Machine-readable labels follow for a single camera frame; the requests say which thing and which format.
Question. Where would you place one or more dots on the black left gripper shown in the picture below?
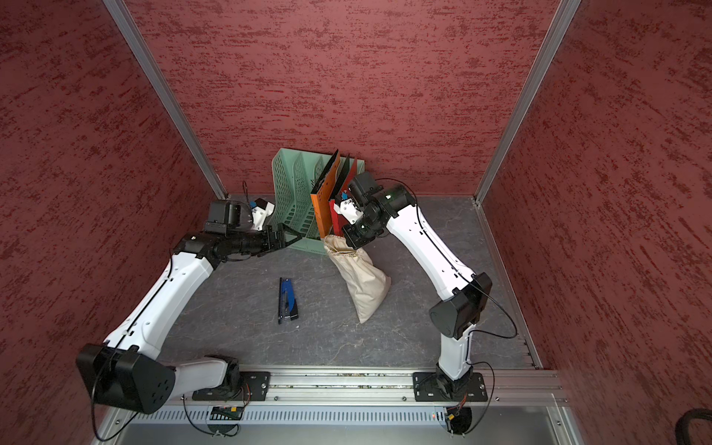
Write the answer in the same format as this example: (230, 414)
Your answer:
(270, 246)

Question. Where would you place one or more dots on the left aluminium corner post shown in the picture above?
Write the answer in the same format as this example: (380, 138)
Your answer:
(129, 30)

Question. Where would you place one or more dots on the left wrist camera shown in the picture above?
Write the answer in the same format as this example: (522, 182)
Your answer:
(227, 217)

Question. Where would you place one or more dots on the beige cloth soil bag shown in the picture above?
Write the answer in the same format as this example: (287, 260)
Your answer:
(368, 285)

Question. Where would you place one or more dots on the black mounting plate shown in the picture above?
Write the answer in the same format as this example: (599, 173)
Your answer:
(245, 386)
(437, 387)

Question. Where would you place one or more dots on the aluminium corner post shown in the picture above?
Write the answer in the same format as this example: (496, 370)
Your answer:
(552, 41)
(129, 30)

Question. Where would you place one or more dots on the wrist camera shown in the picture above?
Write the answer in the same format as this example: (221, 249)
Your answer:
(227, 217)
(361, 190)

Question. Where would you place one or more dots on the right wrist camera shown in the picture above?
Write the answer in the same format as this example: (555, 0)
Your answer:
(361, 190)

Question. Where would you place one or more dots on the right aluminium corner post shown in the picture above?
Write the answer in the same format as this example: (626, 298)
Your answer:
(552, 41)

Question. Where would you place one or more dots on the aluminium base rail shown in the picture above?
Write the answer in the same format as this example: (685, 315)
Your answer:
(373, 386)

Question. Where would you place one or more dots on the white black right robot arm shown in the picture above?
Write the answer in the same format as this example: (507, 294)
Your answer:
(462, 293)

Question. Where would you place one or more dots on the blue black stapler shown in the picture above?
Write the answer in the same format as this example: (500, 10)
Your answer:
(287, 304)

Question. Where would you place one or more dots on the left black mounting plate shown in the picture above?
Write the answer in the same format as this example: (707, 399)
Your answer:
(245, 386)

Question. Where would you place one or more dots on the orange folder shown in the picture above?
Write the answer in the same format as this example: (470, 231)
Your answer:
(323, 187)

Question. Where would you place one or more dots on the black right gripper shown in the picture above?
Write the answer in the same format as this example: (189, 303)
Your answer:
(357, 239)

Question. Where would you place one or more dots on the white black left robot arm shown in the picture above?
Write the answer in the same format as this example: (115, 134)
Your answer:
(124, 371)

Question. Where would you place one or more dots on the red folder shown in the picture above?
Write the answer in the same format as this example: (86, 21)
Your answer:
(347, 171)

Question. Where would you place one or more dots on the green perforated file organizer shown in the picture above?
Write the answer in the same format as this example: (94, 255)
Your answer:
(294, 173)

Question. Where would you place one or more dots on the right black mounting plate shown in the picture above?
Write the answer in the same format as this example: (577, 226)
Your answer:
(437, 387)

